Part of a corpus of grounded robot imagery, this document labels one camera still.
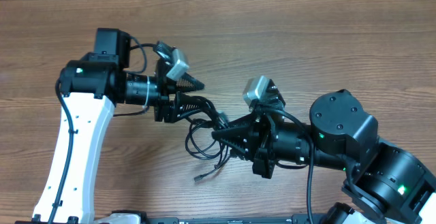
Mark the black left camera cable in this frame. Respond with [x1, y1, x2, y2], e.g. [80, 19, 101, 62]
[46, 35, 161, 224]

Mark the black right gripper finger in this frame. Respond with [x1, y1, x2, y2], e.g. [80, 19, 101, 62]
[212, 113, 259, 149]
[230, 146, 255, 161]

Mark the black camera cable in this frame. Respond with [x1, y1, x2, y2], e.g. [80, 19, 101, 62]
[255, 104, 316, 224]
[46, 35, 161, 224]

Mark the black cable bundle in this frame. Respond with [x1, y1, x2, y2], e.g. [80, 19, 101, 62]
[185, 96, 239, 183]

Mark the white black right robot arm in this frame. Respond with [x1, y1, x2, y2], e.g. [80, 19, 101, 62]
[212, 89, 435, 223]

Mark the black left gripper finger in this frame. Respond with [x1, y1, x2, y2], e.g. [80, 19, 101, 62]
[170, 92, 210, 123]
[176, 73, 204, 93]

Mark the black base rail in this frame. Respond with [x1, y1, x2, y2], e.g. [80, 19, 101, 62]
[93, 210, 309, 224]

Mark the black right camera cable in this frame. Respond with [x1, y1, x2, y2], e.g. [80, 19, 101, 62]
[255, 104, 316, 224]

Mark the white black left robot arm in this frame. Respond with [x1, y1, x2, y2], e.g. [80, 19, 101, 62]
[31, 28, 211, 223]

